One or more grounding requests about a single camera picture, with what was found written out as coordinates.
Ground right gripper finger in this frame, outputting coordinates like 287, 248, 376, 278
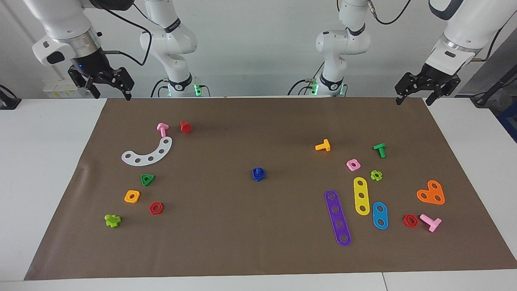
115, 67, 135, 101
80, 76, 101, 99

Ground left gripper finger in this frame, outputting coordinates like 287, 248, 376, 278
426, 86, 443, 107
395, 73, 410, 106

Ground white box yellow labels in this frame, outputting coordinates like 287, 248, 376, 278
42, 79, 79, 99

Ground black stand pole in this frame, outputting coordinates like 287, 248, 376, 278
471, 65, 517, 108

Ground white curved hole plate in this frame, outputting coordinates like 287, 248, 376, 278
122, 137, 173, 166

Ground blue box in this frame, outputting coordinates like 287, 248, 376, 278
498, 103, 517, 143

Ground orange heart-shaped plate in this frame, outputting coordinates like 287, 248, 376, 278
416, 180, 446, 205

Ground yellow three-hole plate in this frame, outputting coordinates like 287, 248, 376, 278
353, 177, 370, 216

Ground blue two-hole plate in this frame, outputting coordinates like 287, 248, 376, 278
372, 202, 389, 230

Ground purple four-hole plate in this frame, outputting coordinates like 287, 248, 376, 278
325, 190, 352, 247

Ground brown table mat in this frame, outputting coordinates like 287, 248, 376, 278
23, 96, 517, 280

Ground black right base cable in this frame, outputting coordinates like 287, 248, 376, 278
151, 78, 170, 98

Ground black base cable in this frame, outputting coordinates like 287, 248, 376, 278
287, 78, 320, 97
151, 78, 170, 98

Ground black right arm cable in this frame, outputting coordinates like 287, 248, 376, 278
95, 4, 153, 66

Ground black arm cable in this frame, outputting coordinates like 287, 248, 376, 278
95, 4, 153, 66
370, 0, 517, 63

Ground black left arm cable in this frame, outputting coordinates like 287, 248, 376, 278
370, 0, 517, 63

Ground black clamp mount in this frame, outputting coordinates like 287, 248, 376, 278
0, 84, 21, 110

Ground black left base cable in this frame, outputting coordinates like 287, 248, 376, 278
287, 78, 320, 97

